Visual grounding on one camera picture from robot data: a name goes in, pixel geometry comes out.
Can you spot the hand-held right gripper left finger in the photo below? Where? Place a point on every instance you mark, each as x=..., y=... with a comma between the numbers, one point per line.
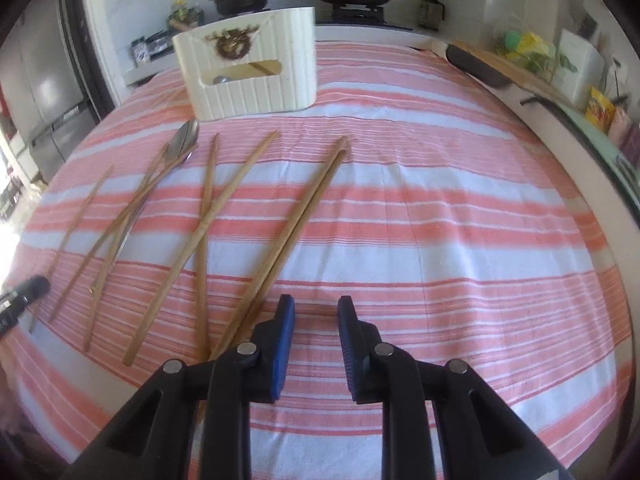
x=280, y=355

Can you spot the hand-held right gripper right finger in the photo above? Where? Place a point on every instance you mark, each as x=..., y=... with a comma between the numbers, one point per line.
x=349, y=355

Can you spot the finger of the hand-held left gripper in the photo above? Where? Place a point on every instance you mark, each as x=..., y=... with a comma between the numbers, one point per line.
x=27, y=292

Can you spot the wooden chopstick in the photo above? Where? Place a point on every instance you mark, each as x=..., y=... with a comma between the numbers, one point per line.
x=201, y=285
x=286, y=257
x=100, y=262
x=101, y=312
x=87, y=205
x=150, y=325
x=270, y=262

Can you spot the long metal spoon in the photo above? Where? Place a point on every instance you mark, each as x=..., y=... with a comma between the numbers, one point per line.
x=185, y=137

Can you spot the white ribbed utensil holder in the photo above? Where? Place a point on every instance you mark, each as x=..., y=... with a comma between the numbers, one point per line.
x=280, y=60

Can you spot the pink white striped cloth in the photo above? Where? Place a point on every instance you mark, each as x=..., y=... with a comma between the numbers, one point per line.
x=425, y=210

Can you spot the grey refrigerator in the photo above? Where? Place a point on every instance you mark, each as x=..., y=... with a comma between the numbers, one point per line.
x=45, y=85

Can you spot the small metal spoon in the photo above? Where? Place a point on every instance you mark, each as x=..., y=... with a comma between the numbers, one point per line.
x=219, y=80

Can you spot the clear plastic container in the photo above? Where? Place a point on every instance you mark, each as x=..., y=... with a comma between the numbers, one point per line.
x=159, y=42

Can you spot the flat wooden stick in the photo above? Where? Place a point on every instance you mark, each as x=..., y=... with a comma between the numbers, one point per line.
x=260, y=67

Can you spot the black tray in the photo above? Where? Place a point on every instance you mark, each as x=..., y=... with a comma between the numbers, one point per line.
x=475, y=67

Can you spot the yellow capped bottle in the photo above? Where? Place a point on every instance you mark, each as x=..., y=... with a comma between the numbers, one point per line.
x=180, y=10

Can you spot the wooden cutting board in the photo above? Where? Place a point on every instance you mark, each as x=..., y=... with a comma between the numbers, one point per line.
x=530, y=82

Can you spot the black gas cooktop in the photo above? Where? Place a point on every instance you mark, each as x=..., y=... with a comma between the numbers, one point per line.
x=360, y=15

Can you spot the glass mug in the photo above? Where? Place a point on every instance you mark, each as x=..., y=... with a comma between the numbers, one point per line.
x=430, y=15

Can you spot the yellow snack packet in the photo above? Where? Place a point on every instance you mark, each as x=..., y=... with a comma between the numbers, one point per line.
x=597, y=107

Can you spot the pink packet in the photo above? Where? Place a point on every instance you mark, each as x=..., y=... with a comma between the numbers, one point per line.
x=622, y=127

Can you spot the yellow green plastic bag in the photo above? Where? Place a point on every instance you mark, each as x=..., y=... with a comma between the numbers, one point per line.
x=525, y=45

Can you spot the white knife block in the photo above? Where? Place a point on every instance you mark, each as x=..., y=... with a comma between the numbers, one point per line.
x=580, y=70

